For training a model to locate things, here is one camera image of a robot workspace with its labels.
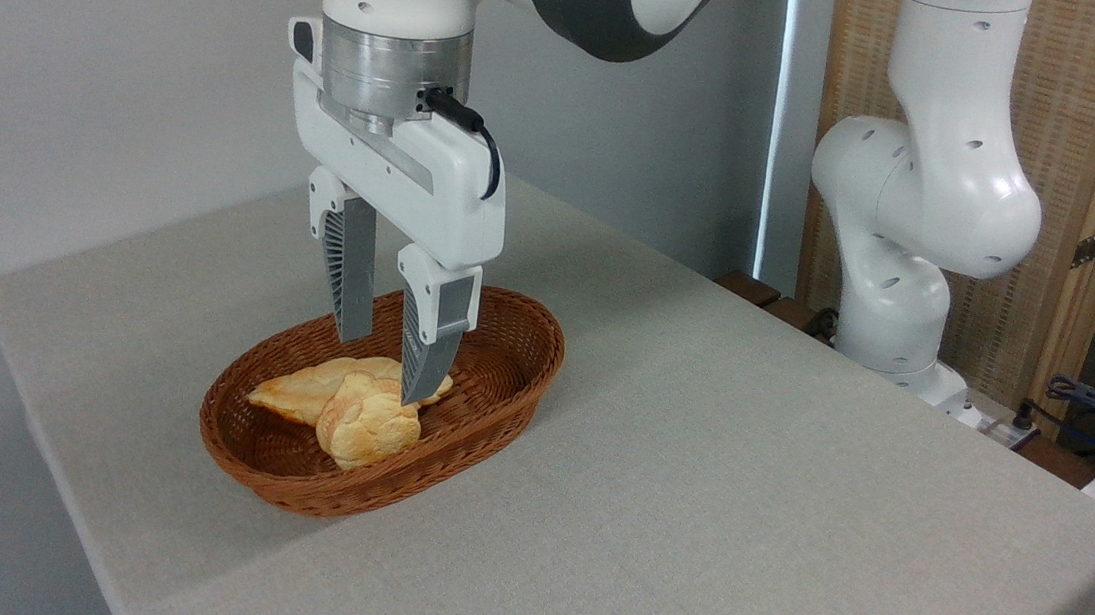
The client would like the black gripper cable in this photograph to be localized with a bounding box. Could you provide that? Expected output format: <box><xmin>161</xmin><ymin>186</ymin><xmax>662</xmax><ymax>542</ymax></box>
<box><xmin>413</xmin><ymin>86</ymin><xmax>510</xmax><ymax>202</ymax></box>

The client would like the flat golden bread piece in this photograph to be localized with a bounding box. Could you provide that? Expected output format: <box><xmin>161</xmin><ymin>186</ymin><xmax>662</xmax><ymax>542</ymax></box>
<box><xmin>245</xmin><ymin>344</ymin><xmax>456</xmax><ymax>440</ymax></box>

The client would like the round golden bread roll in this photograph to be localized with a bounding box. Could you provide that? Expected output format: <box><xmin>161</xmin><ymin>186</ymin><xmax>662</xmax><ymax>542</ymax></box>
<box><xmin>312</xmin><ymin>367</ymin><xmax>427</xmax><ymax>478</ymax></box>

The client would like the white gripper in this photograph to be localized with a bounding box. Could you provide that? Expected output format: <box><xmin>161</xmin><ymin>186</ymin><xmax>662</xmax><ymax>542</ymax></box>
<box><xmin>253</xmin><ymin>15</ymin><xmax>525</xmax><ymax>414</ymax></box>

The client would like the wooden woven folding screen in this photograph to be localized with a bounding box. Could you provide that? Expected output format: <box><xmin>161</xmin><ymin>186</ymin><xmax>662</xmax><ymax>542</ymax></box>
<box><xmin>787</xmin><ymin>0</ymin><xmax>1095</xmax><ymax>442</ymax></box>

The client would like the brown oval wicker basket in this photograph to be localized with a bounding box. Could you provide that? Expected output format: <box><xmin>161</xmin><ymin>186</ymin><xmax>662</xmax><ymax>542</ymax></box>
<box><xmin>191</xmin><ymin>260</ymin><xmax>571</xmax><ymax>539</ymax></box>

